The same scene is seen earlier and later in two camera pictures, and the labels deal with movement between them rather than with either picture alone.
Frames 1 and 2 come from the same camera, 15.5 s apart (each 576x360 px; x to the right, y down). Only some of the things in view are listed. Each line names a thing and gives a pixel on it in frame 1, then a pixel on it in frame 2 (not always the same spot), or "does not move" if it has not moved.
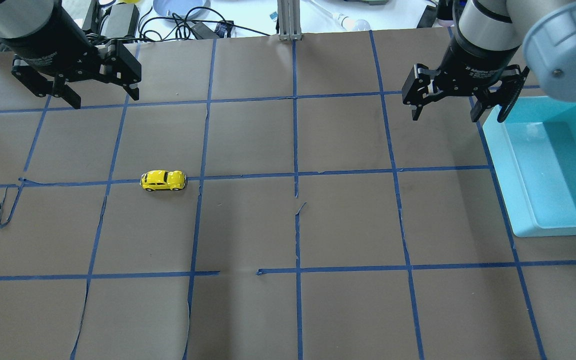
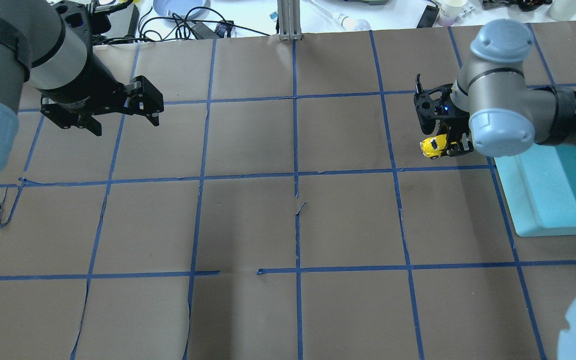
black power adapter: x=121 y=21 -> x=99 y=23
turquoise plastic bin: x=551 y=157 does not move
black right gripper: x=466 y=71 -> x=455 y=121
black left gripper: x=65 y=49 -> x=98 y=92
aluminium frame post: x=289 y=17 does not move
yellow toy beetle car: x=161 y=180 -> x=435 y=147
